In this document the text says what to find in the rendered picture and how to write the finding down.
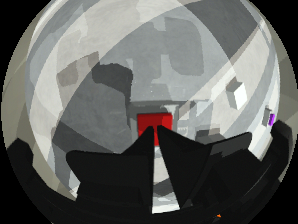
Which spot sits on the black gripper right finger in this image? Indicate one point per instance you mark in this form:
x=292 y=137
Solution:
x=188 y=162

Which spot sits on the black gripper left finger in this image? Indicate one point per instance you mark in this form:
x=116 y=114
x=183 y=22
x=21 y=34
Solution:
x=134 y=167

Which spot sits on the white cube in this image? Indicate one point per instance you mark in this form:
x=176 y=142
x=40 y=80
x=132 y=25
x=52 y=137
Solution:
x=237 y=95

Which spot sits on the red button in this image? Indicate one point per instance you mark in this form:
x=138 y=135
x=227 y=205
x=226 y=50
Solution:
x=144 y=113

